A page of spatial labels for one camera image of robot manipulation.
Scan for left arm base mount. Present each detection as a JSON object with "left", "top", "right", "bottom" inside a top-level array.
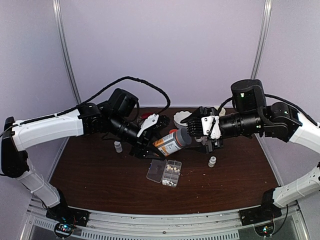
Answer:
[{"left": 45, "top": 207, "right": 90, "bottom": 227}]

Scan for orange pill bottle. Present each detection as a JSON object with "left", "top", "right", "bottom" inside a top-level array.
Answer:
[{"left": 169, "top": 128, "right": 178, "bottom": 134}]

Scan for left circuit board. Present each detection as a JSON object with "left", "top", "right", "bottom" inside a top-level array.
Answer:
[{"left": 53, "top": 222, "right": 76, "bottom": 239}]

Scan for white pills in organizer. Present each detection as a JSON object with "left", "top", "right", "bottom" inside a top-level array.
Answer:
[{"left": 161, "top": 179, "right": 177, "bottom": 187}]

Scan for right aluminium frame post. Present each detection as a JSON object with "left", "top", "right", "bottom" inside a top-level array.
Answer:
[{"left": 249, "top": 0, "right": 273, "bottom": 87}]

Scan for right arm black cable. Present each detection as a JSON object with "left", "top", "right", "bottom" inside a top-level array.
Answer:
[{"left": 217, "top": 93, "right": 320, "bottom": 126}]

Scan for amber bottle grey cap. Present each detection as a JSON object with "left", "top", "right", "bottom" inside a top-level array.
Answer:
[{"left": 153, "top": 128, "right": 192, "bottom": 157}]

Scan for red patterned plate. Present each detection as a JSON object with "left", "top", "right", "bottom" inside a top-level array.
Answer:
[{"left": 137, "top": 112, "right": 157, "bottom": 127}]

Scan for clear pill organizer box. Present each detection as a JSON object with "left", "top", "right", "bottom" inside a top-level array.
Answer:
[{"left": 146, "top": 159, "right": 182, "bottom": 188}]

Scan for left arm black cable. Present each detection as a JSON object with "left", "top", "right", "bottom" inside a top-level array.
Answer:
[{"left": 0, "top": 76, "right": 171, "bottom": 136}]

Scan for cream ribbed mug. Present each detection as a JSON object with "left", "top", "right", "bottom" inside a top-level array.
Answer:
[{"left": 213, "top": 105, "right": 226, "bottom": 117}]

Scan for right circuit board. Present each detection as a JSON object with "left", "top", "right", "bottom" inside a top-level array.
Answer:
[{"left": 254, "top": 221, "right": 275, "bottom": 238}]

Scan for aluminium front rail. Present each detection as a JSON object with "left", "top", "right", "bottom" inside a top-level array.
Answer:
[{"left": 21, "top": 199, "right": 308, "bottom": 240}]

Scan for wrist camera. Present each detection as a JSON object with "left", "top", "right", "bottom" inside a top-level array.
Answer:
[
  {"left": 136, "top": 113, "right": 170, "bottom": 137},
  {"left": 187, "top": 115, "right": 222, "bottom": 140}
]

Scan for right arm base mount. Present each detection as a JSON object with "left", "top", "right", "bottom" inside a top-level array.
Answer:
[{"left": 239, "top": 206, "right": 282, "bottom": 226}]

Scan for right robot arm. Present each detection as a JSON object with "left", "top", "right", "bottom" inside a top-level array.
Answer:
[{"left": 181, "top": 79, "right": 320, "bottom": 221}]

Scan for aluminium frame post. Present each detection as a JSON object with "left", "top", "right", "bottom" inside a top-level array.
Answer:
[
  {"left": 249, "top": 0, "right": 273, "bottom": 87},
  {"left": 52, "top": 0, "right": 85, "bottom": 113}
]

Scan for beige pills in organizer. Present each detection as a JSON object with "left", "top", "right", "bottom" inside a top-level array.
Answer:
[{"left": 165, "top": 164, "right": 181, "bottom": 173}]

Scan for left aluminium frame post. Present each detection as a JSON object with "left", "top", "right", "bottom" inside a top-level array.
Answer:
[{"left": 52, "top": 0, "right": 85, "bottom": 113}]

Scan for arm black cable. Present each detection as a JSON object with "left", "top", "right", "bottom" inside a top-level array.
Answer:
[
  {"left": 0, "top": 76, "right": 171, "bottom": 136},
  {"left": 217, "top": 93, "right": 320, "bottom": 126}
]

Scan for circuit board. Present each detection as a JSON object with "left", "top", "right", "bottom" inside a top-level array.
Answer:
[
  {"left": 53, "top": 222, "right": 76, "bottom": 239},
  {"left": 254, "top": 221, "right": 275, "bottom": 238}
]

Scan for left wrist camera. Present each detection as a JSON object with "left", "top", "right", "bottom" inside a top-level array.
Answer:
[{"left": 136, "top": 113, "right": 170, "bottom": 137}]

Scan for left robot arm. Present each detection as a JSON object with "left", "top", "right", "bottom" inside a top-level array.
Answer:
[{"left": 1, "top": 88, "right": 170, "bottom": 222}]

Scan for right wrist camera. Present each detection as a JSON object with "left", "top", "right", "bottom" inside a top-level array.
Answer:
[{"left": 187, "top": 115, "right": 222, "bottom": 140}]

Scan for small white pill bottle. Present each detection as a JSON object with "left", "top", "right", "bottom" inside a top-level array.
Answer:
[
  {"left": 114, "top": 141, "right": 123, "bottom": 153},
  {"left": 208, "top": 156, "right": 217, "bottom": 168}
]

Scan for white fluted bowl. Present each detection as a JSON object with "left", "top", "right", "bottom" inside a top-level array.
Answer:
[{"left": 173, "top": 111, "right": 192, "bottom": 129}]

